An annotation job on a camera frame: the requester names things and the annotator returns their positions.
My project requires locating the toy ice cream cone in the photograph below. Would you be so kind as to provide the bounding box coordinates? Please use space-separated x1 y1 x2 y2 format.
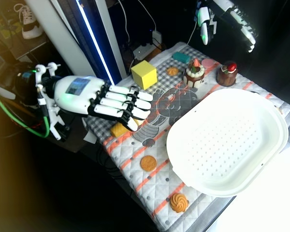
110 117 145 138

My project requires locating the toy chocolate cake with fruit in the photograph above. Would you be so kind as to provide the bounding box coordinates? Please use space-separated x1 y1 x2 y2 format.
183 58 205 88

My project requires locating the toy chocolate cake with cherry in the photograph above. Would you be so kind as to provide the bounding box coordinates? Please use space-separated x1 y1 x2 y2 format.
216 61 239 87

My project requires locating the white perforated plastic basket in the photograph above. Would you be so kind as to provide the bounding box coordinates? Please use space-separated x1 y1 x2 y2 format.
166 88 289 198

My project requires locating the white paper tag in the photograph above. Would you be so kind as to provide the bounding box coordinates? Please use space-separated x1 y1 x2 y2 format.
83 128 97 145

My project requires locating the white column with blue light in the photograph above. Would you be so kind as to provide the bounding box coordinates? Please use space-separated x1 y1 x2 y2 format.
24 0 128 86

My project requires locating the yellow cube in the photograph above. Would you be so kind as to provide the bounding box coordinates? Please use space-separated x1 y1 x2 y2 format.
130 60 158 90

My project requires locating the white power strip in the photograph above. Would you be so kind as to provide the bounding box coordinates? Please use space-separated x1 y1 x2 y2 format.
132 43 158 61

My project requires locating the white sneaker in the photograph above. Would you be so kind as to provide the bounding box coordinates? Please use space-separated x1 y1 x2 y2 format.
13 2 44 40

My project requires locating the round orange cookie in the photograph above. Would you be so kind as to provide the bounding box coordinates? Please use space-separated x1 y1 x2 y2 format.
140 155 158 173

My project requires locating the white power adapter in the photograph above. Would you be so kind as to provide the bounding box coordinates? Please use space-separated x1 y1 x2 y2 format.
151 30 163 45

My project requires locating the teal block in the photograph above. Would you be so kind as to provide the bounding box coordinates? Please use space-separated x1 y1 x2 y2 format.
172 51 191 64

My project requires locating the grey quilt with bear print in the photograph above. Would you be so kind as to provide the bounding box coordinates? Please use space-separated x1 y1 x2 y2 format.
82 41 290 232

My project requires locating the pink round toy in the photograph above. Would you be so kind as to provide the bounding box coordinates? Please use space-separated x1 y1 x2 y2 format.
201 59 215 69

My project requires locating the large swirl cookie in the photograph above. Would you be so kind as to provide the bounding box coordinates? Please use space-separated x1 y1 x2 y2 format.
169 192 189 214

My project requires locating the green cable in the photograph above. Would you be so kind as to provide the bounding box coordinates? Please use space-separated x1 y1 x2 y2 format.
0 79 51 139

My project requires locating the thin white cable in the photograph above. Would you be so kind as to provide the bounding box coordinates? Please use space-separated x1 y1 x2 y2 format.
137 0 158 31
117 0 131 44
186 21 198 45

